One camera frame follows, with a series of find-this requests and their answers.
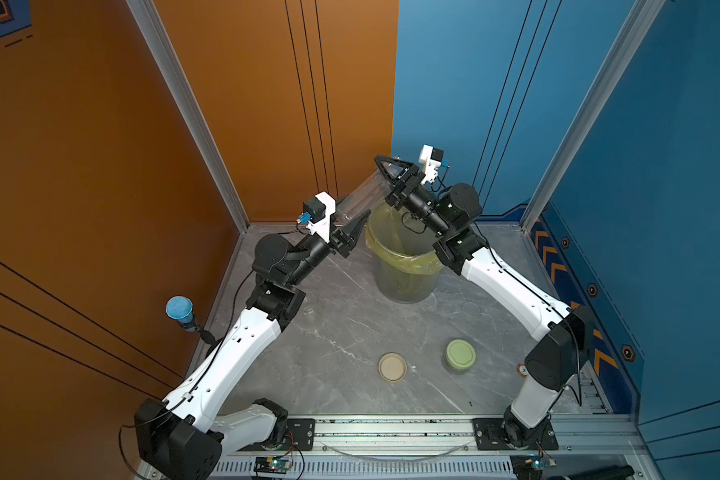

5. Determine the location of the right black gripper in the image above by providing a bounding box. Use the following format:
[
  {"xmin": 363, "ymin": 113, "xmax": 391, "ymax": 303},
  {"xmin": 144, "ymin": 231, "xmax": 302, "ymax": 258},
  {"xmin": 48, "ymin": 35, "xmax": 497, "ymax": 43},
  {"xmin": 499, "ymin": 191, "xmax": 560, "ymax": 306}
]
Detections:
[{"xmin": 377, "ymin": 157, "xmax": 456, "ymax": 241}]

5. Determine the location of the yellow trash bag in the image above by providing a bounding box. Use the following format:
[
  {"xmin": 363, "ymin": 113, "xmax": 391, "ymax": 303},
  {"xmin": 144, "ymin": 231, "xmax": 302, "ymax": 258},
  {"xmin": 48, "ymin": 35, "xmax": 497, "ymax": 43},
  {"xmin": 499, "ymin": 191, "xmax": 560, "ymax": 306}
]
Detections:
[{"xmin": 366, "ymin": 202, "xmax": 444, "ymax": 276}]

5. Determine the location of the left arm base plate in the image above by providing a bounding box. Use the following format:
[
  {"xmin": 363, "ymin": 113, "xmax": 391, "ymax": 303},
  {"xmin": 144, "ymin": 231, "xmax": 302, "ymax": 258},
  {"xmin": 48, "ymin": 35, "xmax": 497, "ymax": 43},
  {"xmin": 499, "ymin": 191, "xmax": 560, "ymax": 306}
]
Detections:
[{"xmin": 287, "ymin": 417, "xmax": 316, "ymax": 452}]

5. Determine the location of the right circuit board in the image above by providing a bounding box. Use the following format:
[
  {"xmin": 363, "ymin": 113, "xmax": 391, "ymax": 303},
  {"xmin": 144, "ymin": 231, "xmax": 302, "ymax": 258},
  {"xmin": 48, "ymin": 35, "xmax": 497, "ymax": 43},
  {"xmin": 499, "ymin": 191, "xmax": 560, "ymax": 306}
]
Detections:
[{"xmin": 524, "ymin": 457, "xmax": 556, "ymax": 472}]

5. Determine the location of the tall jar with clear lid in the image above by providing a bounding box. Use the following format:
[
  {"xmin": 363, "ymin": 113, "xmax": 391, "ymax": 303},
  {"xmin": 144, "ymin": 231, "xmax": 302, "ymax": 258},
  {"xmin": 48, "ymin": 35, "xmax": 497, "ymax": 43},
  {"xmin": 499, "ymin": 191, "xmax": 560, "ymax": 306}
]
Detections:
[{"xmin": 335, "ymin": 170, "xmax": 390, "ymax": 226}]

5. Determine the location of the cream jar lid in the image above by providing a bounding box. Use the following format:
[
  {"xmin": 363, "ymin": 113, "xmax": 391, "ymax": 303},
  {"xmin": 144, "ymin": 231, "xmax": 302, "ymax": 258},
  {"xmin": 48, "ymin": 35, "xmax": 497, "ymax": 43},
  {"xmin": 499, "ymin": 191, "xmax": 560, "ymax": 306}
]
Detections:
[{"xmin": 378, "ymin": 352, "xmax": 408, "ymax": 383}]

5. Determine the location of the left green circuit board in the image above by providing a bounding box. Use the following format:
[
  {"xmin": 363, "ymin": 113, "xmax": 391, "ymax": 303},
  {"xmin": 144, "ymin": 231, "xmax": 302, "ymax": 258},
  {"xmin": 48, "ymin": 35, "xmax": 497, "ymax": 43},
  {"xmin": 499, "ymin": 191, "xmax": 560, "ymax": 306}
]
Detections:
[{"xmin": 253, "ymin": 457, "xmax": 294, "ymax": 478}]

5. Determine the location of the mesh trash bin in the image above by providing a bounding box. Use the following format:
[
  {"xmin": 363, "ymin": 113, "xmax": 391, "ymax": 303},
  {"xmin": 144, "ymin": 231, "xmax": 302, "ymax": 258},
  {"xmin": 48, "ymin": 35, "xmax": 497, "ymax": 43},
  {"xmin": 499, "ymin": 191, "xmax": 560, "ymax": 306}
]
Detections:
[{"xmin": 365, "ymin": 202, "xmax": 444, "ymax": 304}]

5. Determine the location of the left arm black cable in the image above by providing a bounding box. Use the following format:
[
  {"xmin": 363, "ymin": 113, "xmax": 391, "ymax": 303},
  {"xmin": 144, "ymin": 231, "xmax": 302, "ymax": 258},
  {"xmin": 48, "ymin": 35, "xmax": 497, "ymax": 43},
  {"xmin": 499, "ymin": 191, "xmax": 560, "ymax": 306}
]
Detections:
[{"xmin": 117, "ymin": 419, "xmax": 157, "ymax": 480}]

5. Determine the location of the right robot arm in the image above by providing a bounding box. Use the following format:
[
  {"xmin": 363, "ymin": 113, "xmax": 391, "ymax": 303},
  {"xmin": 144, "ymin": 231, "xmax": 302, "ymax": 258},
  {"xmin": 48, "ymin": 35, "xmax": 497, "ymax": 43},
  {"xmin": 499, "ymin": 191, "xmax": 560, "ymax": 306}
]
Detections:
[{"xmin": 375, "ymin": 155, "xmax": 594, "ymax": 449}]

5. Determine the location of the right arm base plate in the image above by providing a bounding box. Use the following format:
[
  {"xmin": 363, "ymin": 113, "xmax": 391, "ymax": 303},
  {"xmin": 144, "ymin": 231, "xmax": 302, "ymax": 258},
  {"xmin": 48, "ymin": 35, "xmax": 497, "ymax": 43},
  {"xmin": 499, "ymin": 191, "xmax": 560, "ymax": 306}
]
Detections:
[{"xmin": 472, "ymin": 417, "xmax": 559, "ymax": 451}]

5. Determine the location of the blue foam-tipped microphone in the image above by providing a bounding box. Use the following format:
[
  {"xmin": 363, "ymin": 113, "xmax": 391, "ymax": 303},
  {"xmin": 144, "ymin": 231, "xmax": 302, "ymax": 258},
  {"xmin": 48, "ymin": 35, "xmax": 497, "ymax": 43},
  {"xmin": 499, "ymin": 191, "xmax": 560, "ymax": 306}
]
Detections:
[{"xmin": 165, "ymin": 295, "xmax": 200, "ymax": 332}]

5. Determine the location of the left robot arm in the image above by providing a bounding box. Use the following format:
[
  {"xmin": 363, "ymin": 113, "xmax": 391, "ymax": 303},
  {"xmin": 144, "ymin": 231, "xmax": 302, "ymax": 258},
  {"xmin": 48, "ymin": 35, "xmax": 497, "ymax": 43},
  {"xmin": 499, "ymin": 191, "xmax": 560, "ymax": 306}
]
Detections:
[{"xmin": 131, "ymin": 212, "xmax": 370, "ymax": 479}]

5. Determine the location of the jar with green lid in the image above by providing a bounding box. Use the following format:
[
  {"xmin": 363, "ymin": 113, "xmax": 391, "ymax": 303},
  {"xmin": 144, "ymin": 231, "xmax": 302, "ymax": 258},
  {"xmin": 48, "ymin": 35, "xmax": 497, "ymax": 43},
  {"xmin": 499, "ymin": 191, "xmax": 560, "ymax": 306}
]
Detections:
[{"xmin": 443, "ymin": 339, "xmax": 477, "ymax": 374}]

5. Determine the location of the aluminium front rail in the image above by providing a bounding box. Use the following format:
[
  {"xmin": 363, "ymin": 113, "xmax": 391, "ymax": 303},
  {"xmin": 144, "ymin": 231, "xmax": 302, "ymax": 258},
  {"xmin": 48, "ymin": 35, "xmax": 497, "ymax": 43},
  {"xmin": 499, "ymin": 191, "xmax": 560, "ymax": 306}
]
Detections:
[{"xmin": 208, "ymin": 414, "xmax": 660, "ymax": 479}]

